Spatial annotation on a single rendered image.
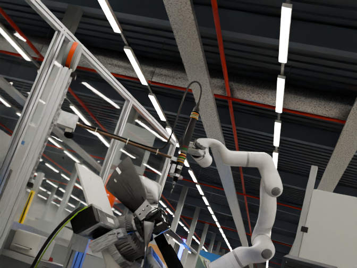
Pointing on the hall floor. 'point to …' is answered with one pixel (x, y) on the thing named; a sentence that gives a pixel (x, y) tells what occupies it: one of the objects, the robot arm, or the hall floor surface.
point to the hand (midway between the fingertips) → (187, 141)
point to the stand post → (74, 259)
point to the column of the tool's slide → (32, 155)
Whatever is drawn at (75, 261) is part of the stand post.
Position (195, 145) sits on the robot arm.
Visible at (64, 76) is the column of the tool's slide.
